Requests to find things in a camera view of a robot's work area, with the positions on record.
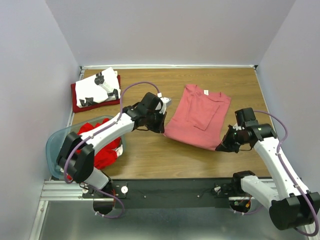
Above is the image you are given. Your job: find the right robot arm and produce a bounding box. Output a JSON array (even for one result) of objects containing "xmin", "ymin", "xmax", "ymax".
[{"xmin": 215, "ymin": 107, "xmax": 320, "ymax": 237}]

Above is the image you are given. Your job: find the pink polo shirt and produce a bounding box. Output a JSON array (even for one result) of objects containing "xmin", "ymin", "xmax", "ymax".
[{"xmin": 163, "ymin": 84, "xmax": 231, "ymax": 151}]

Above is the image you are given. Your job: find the purple cable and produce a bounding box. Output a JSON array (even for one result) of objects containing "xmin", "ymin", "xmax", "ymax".
[
  {"xmin": 233, "ymin": 110, "xmax": 320, "ymax": 236},
  {"xmin": 63, "ymin": 81, "xmax": 162, "ymax": 220}
]

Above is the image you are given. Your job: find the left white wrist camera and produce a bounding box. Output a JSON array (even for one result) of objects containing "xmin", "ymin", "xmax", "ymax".
[{"xmin": 155, "ymin": 92, "xmax": 172, "ymax": 114}]

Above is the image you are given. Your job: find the folded dark red t-shirt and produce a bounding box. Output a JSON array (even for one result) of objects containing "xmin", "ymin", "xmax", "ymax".
[{"xmin": 70, "ymin": 73, "xmax": 121, "ymax": 113}]

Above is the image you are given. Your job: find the red and white t-shirt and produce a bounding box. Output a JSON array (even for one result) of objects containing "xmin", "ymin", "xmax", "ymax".
[{"xmin": 77, "ymin": 117, "xmax": 124, "ymax": 170}]

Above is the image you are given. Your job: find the clear plastic basket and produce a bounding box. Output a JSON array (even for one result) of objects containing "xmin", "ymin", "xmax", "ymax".
[{"xmin": 46, "ymin": 115, "xmax": 126, "ymax": 180}]

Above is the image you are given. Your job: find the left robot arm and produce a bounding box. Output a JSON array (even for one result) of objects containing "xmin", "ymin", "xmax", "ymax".
[{"xmin": 56, "ymin": 92, "xmax": 172, "ymax": 198}]

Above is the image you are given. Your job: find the aluminium frame rail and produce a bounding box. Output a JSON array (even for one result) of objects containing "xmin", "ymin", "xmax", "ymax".
[{"xmin": 30, "ymin": 180, "xmax": 304, "ymax": 240}]

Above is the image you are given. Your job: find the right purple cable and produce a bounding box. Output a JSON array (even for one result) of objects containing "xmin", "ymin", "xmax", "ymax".
[{"xmin": 233, "ymin": 110, "xmax": 320, "ymax": 236}]

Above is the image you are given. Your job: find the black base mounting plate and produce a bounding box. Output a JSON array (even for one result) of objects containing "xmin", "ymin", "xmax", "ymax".
[{"xmin": 82, "ymin": 176, "xmax": 253, "ymax": 210}]

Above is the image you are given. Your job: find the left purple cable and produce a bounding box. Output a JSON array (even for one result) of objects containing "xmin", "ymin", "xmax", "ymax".
[{"xmin": 63, "ymin": 81, "xmax": 162, "ymax": 220}]

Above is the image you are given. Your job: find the folded white printed t-shirt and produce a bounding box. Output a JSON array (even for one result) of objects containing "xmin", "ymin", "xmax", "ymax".
[{"xmin": 74, "ymin": 67, "xmax": 121, "ymax": 109}]

